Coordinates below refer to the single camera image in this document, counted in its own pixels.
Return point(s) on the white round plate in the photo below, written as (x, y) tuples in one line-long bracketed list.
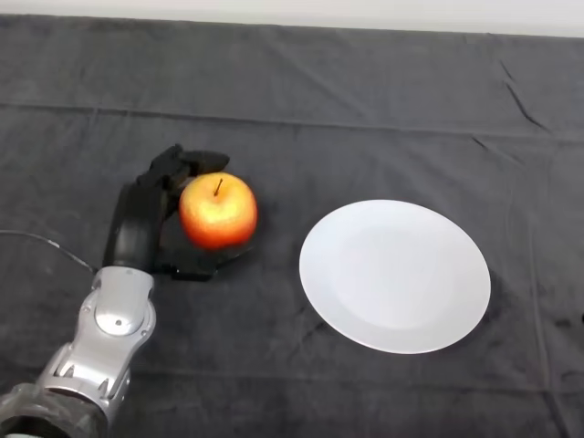
[(395, 278)]

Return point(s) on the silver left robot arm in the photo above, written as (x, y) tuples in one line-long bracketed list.
[(114, 319)]

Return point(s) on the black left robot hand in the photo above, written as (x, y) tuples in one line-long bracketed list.
[(134, 228)]

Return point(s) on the red yellow apple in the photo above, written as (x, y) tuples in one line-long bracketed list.
[(218, 219)]

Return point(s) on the black table cloth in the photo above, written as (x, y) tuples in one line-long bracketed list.
[(365, 114)]

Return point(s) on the camouflage arm sleeve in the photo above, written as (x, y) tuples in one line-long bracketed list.
[(50, 410)]

